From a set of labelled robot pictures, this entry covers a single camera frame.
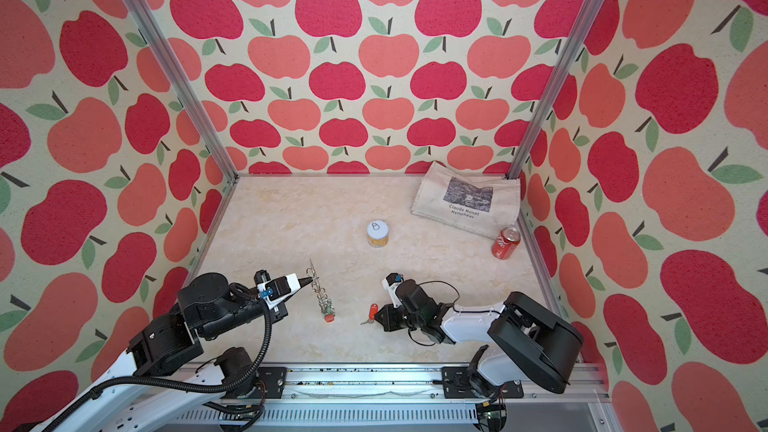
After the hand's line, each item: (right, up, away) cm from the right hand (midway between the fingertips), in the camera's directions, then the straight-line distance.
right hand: (379, 315), depth 85 cm
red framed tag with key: (-2, 0, +1) cm, 3 cm away
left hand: (-14, +17, -23) cm, 32 cm away
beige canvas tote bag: (+33, +32, +17) cm, 49 cm away
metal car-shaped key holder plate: (-13, +9, -16) cm, 22 cm away
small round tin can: (-1, +23, +14) cm, 27 cm away
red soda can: (+39, +20, +6) cm, 44 cm away
